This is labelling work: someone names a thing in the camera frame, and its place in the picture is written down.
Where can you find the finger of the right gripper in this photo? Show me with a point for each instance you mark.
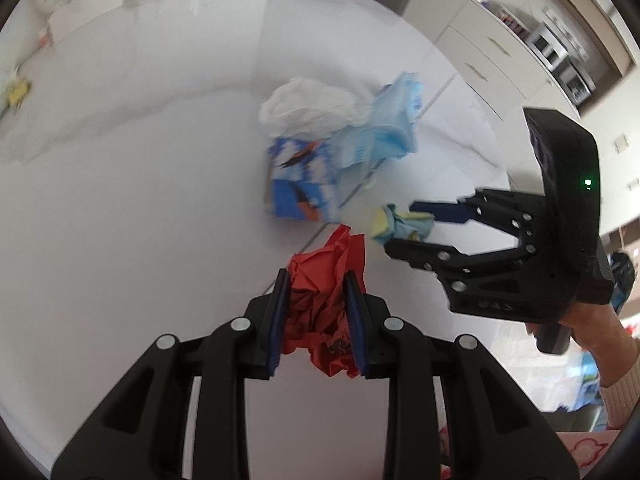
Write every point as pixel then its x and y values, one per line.
pixel 448 261
pixel 458 212

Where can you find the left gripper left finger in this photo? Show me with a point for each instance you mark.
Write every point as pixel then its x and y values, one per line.
pixel 138 429

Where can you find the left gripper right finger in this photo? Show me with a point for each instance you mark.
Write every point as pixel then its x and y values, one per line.
pixel 449 402

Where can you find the yellow blue paper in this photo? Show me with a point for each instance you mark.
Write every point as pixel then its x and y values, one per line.
pixel 390 224

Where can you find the red paper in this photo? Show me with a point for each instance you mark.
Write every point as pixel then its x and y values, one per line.
pixel 317 319

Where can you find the person right hand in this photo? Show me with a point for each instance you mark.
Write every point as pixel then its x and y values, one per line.
pixel 597 330

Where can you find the blue plastic bag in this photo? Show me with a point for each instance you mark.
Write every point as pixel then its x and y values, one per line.
pixel 389 132

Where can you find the white drawer cabinet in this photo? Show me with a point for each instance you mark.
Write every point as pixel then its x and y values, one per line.
pixel 498 66

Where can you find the blue white snack bag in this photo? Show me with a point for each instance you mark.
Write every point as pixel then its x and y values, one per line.
pixel 302 180

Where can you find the microwave oven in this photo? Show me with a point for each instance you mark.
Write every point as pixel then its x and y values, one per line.
pixel 568 72

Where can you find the white plastic bag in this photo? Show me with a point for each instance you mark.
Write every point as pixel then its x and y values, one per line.
pixel 308 106

